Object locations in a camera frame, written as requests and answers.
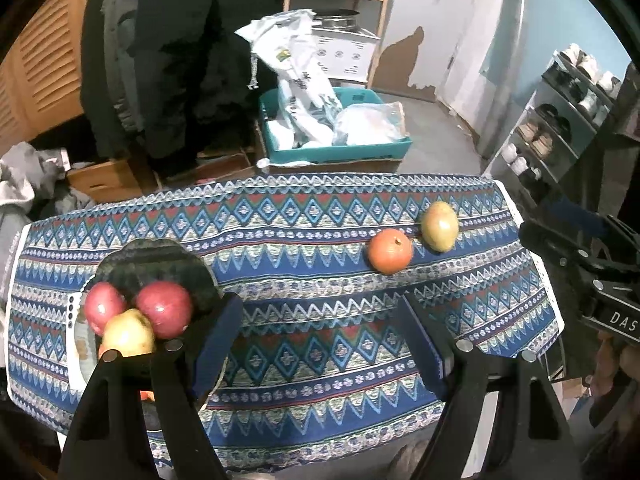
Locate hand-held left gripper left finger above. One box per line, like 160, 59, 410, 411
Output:
59, 292, 245, 480

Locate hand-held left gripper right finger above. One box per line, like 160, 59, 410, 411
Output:
400, 292, 583, 480

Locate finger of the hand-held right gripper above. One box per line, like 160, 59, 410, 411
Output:
517, 220, 598, 286
542, 197, 621, 241

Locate large red apple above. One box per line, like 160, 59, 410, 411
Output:
136, 281, 195, 339

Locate yellow apple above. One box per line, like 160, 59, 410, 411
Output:
101, 308, 157, 358

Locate orange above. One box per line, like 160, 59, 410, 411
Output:
368, 228, 414, 276

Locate dark glass plate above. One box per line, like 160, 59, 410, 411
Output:
75, 239, 226, 411

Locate green-yellow mango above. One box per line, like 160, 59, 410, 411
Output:
420, 201, 460, 253

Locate small red apple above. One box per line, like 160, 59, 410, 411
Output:
83, 282, 128, 337

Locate person's right hand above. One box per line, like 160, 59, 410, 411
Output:
590, 332, 640, 428

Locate group of shoes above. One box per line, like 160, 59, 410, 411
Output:
500, 44, 623, 183

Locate grey shoe rack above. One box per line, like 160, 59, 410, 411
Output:
482, 50, 626, 206

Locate blue patterned tablecloth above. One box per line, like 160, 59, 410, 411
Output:
5, 172, 566, 473

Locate flat cardboard box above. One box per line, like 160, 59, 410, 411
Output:
255, 157, 403, 177

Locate white door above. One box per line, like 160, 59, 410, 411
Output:
435, 0, 526, 128

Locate clear plastic bag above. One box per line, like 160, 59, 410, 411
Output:
332, 102, 408, 147

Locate teal plastic crate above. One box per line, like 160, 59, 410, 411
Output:
259, 87, 413, 167

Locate grey printed bag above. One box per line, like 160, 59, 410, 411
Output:
0, 210, 31, 311

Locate wooden shelf rack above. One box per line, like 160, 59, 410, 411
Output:
282, 0, 397, 92

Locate white patterned box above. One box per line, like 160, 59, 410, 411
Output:
312, 30, 378, 83

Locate white plastic bag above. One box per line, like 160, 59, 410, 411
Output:
235, 9, 343, 151

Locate dark hanging coats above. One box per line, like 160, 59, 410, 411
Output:
80, 0, 286, 175

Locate metal pot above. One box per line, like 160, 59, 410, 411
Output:
320, 9, 361, 32

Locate wooden louvre door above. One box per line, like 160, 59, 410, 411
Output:
0, 0, 101, 151

